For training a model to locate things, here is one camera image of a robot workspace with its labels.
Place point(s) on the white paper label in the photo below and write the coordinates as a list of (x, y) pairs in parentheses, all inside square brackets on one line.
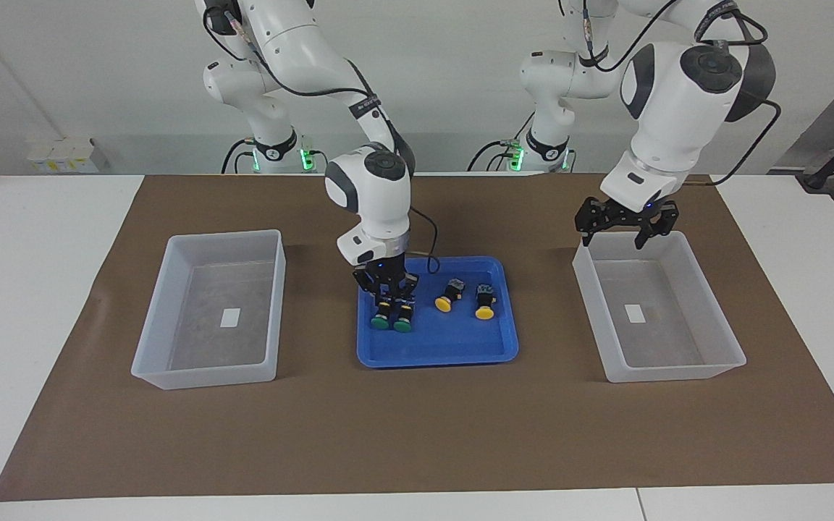
[(230, 317), (634, 313)]

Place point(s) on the blue plastic tray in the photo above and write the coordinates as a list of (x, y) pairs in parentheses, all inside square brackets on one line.
[(453, 344)]

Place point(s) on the green push button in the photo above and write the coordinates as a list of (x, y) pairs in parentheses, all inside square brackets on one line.
[(403, 327), (381, 323)]

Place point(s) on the translucent white plastic box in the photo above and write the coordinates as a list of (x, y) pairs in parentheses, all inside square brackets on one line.
[(207, 289), (667, 340)]

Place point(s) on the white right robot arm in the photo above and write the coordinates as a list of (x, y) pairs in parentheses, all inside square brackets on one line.
[(373, 188)]

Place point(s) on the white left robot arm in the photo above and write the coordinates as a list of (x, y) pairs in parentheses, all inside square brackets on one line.
[(670, 108)]

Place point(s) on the brown table mat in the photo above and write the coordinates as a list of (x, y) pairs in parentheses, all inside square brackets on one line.
[(417, 434)]

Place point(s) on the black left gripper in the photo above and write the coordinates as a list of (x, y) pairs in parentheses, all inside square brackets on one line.
[(634, 215)]

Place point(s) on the white wall socket strip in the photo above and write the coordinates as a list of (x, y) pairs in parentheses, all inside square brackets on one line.
[(62, 155)]

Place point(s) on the green lit base connector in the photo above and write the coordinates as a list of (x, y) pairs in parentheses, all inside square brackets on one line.
[(515, 155), (307, 159)]

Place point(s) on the yellow push button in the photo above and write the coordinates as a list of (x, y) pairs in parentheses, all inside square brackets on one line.
[(444, 305), (486, 312)]

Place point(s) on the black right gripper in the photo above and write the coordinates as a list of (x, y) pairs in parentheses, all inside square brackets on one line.
[(386, 271)]

